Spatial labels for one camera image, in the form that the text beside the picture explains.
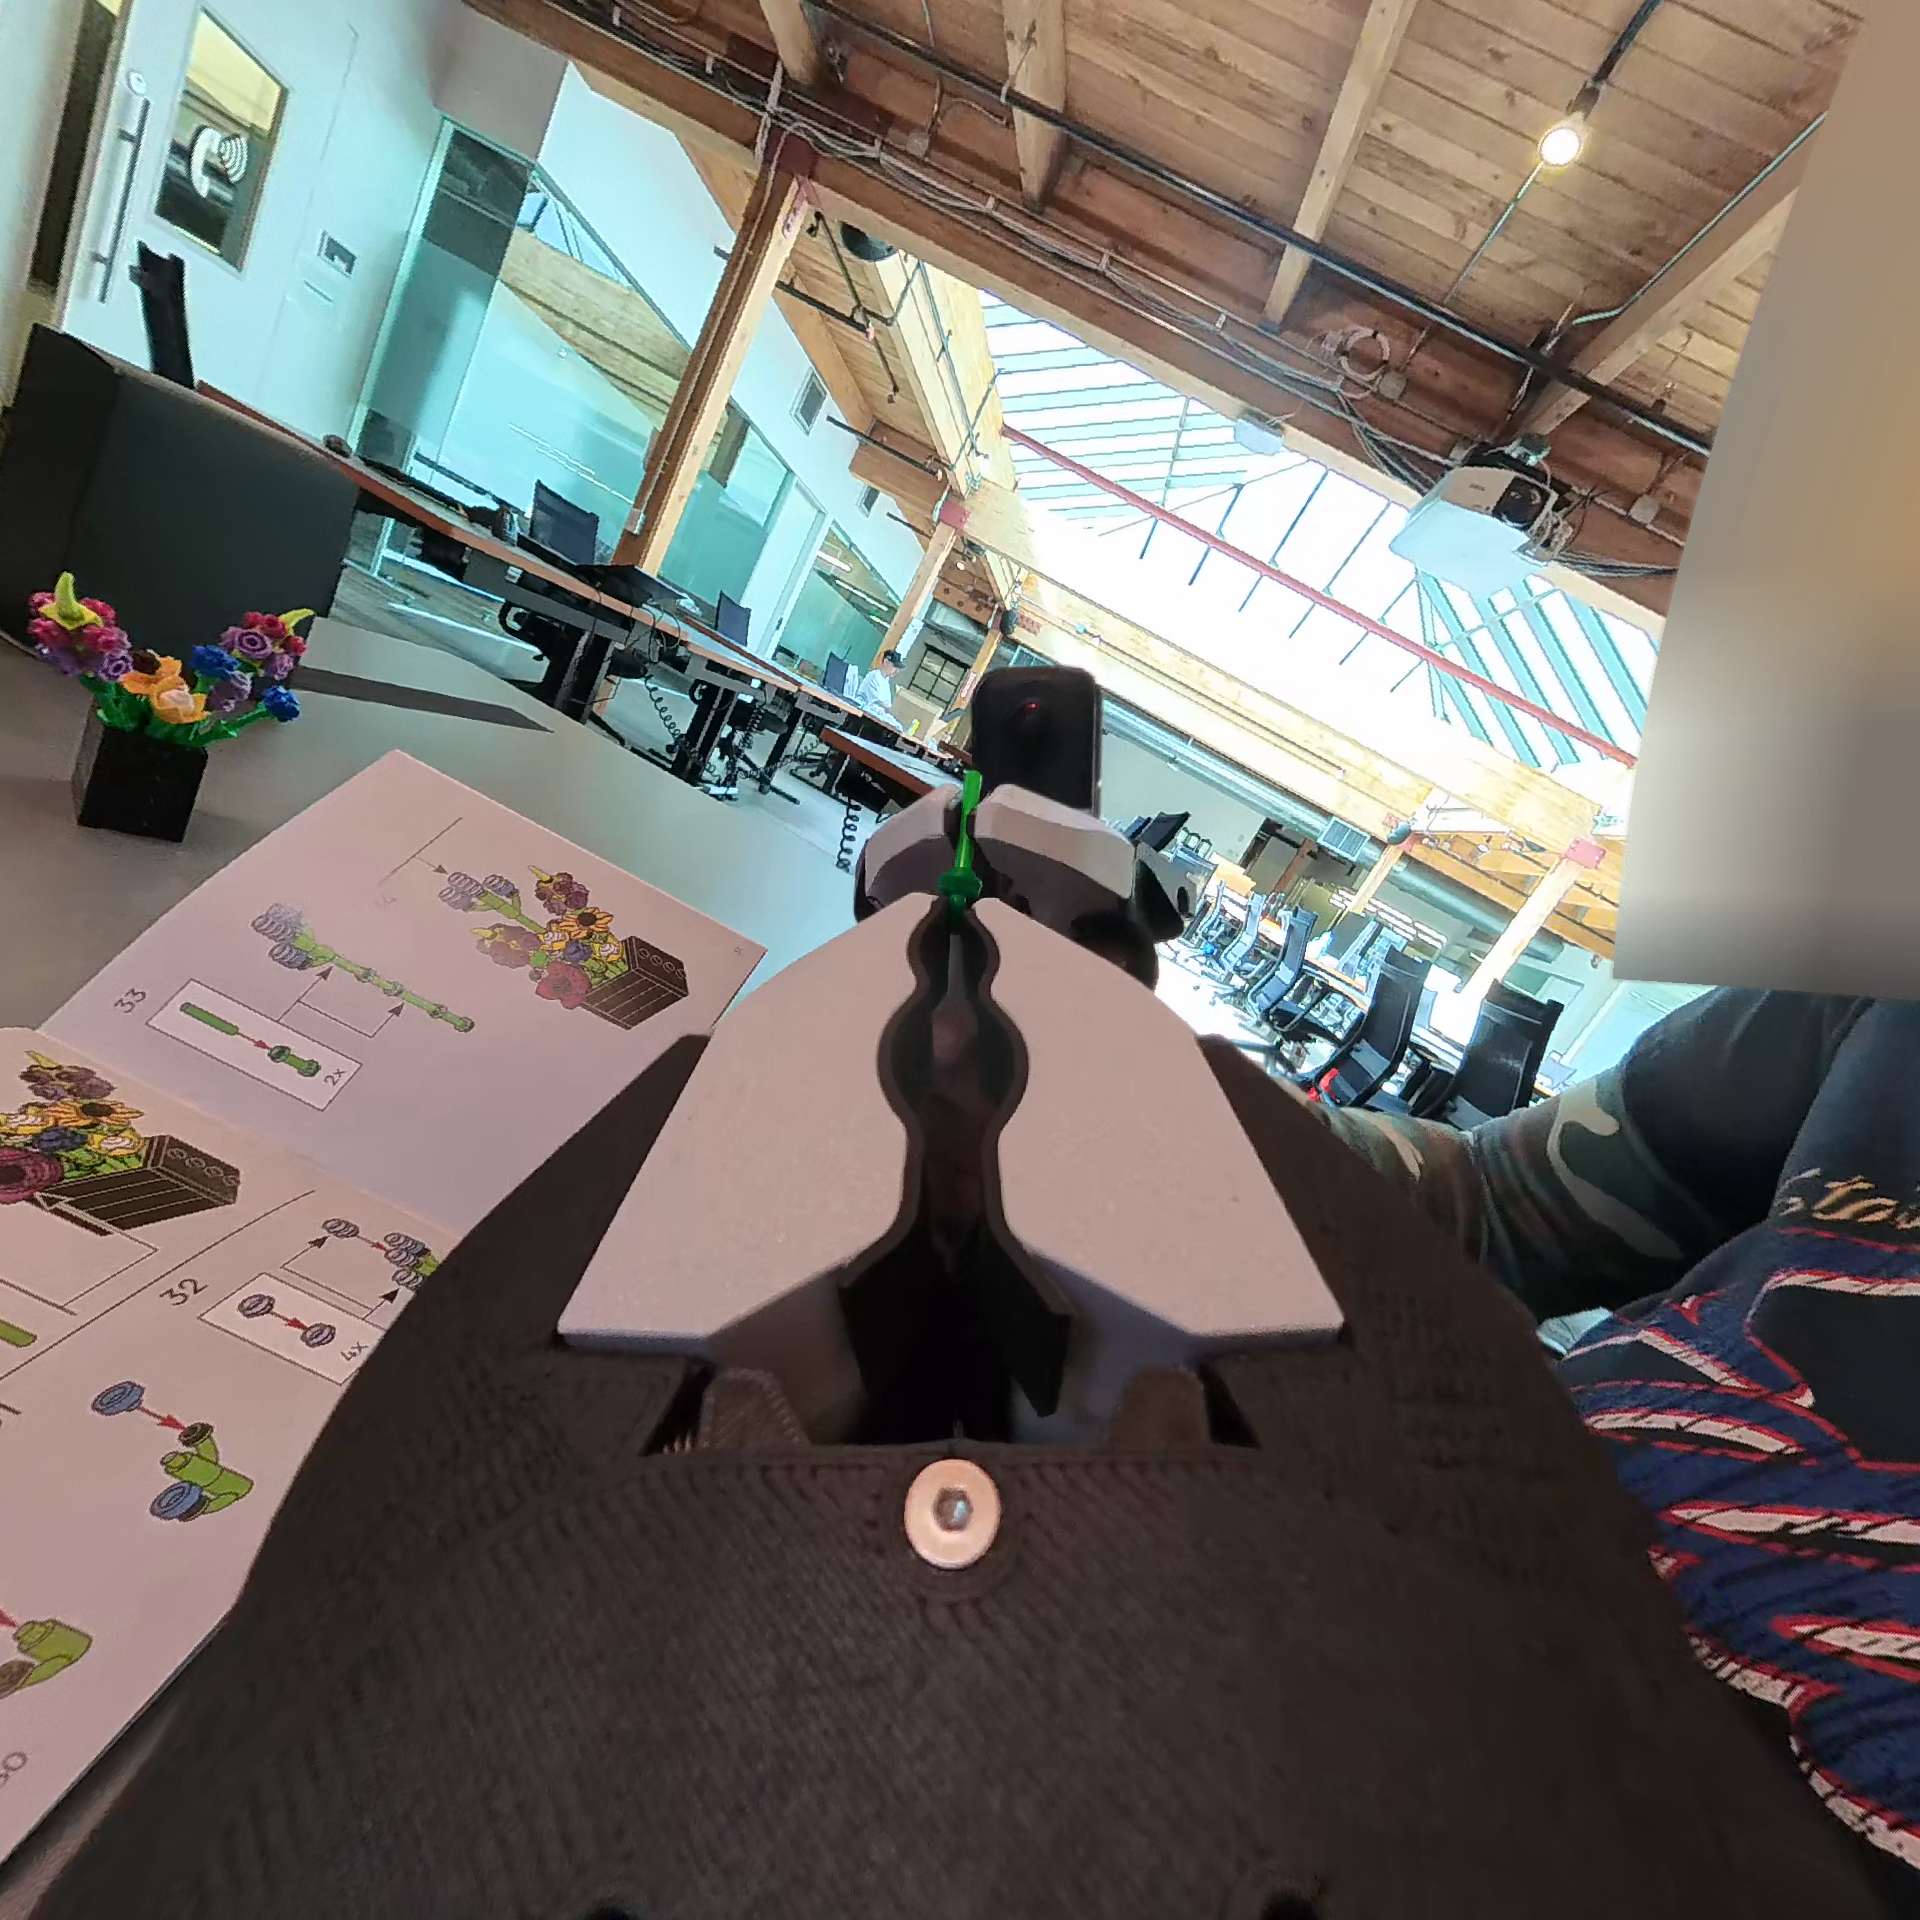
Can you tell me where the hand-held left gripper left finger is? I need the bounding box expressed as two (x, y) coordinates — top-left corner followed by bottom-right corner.
(559, 891), (938, 1435)

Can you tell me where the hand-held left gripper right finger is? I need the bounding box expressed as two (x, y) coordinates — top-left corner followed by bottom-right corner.
(967, 891), (1346, 1435)

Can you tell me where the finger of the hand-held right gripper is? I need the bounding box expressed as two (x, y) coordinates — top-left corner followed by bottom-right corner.
(979, 791), (1179, 992)
(856, 797), (968, 919)

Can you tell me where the green lego stem piece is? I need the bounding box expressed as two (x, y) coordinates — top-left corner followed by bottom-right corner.
(940, 768), (990, 925)

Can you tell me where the lego instruction booklet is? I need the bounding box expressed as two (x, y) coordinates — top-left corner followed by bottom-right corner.
(0, 749), (771, 1861)

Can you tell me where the lego flower model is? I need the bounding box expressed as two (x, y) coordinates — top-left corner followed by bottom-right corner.
(25, 570), (315, 846)

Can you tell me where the person's right forearm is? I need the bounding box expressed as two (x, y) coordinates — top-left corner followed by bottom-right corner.
(1306, 984), (1879, 1321)

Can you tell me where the row of office chairs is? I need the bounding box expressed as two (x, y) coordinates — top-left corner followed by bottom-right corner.
(1127, 809), (1569, 1128)

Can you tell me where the long wooden desk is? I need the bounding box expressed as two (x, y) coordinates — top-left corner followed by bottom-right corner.
(287, 420), (979, 811)

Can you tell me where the white ceiling projector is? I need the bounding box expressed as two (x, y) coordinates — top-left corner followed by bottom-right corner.
(1393, 450), (1569, 601)

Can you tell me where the person's dark printed sweatshirt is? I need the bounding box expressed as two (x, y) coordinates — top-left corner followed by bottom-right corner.
(1555, 1006), (1920, 1878)

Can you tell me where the plain black box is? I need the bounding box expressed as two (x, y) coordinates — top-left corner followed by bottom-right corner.
(0, 324), (363, 647)

